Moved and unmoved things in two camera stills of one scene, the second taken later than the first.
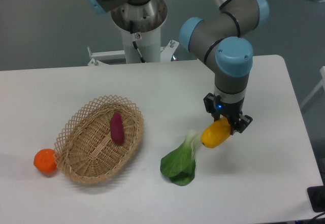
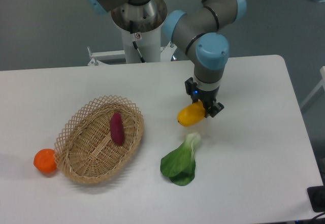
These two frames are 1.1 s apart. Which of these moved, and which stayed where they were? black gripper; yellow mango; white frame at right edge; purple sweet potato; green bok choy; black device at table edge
Moved: black gripper; yellow mango
Stayed: black device at table edge; white frame at right edge; purple sweet potato; green bok choy
